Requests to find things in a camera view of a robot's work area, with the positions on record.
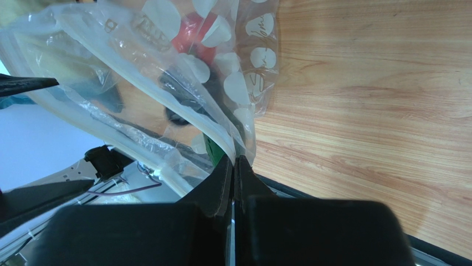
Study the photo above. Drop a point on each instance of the peach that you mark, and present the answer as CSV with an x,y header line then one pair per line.
x,y
190,37

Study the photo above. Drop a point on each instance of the clear polka dot zip bag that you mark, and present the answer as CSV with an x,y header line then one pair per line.
x,y
107,57

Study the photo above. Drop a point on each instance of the green cucumber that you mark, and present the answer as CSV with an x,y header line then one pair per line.
x,y
214,151

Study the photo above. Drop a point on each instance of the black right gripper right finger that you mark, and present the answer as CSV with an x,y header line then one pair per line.
x,y
272,230

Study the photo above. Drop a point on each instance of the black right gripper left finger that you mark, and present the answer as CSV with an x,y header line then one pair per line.
x,y
192,231

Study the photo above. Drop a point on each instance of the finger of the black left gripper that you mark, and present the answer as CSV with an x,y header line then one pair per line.
x,y
13,85

